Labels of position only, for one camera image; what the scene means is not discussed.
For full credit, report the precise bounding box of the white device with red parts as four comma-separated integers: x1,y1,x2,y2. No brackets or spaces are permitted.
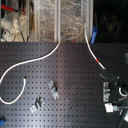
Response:
0,0,34,42

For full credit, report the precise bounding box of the white cable with red band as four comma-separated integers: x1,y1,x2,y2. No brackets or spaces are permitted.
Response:
0,23,108,105

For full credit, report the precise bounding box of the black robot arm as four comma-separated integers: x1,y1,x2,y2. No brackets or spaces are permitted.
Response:
100,69,128,128

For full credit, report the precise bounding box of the blue clamp top right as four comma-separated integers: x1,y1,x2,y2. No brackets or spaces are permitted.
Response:
90,26,98,44

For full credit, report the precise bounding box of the black perforated board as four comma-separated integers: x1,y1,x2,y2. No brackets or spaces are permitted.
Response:
0,43,128,128

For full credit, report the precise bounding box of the blue object bottom left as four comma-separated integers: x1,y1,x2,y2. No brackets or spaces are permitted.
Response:
0,116,6,126

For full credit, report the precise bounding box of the clear plastic wrapped bin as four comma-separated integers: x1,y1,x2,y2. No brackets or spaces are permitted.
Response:
34,0,93,42

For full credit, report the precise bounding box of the grey cable clip centre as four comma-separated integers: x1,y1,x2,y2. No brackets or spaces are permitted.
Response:
48,80,59,100

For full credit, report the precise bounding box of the grey cable clip lower left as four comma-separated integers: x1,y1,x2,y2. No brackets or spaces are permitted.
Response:
30,97,45,113

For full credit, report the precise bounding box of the grey cable clip right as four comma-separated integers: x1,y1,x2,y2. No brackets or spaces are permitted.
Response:
103,82,111,102

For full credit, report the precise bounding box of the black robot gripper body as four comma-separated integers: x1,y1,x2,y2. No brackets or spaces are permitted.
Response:
100,69,128,90

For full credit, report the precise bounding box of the grey cable clip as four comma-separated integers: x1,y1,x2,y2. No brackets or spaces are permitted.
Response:
30,97,45,113
48,80,59,100
103,82,111,102

